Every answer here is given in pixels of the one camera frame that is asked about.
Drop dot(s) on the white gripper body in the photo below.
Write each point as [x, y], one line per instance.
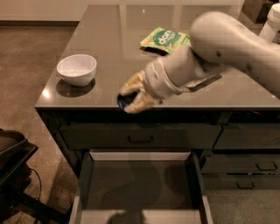
[155, 79]

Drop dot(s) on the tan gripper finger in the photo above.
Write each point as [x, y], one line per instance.
[141, 103]
[134, 84]

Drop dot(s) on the dark blue rxbar wrapper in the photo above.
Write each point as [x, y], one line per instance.
[125, 100]

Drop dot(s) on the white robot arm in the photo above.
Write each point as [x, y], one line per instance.
[217, 40]

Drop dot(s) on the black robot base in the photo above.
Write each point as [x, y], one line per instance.
[15, 151]

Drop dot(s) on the closed top drawer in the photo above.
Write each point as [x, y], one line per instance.
[81, 136]

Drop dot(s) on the open middle drawer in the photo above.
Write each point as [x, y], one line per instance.
[140, 187]

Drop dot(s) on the clear plastic water bottle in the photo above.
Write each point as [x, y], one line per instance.
[204, 81]

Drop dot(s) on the green snack bag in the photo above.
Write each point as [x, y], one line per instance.
[165, 40]

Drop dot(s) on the white ceramic bowl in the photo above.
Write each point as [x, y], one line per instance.
[78, 69]

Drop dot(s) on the white canister with label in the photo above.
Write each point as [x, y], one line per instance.
[271, 29]

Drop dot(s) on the right cabinet drawers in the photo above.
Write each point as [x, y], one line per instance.
[246, 153]

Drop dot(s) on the black top drawer handle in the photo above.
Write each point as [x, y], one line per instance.
[147, 140]

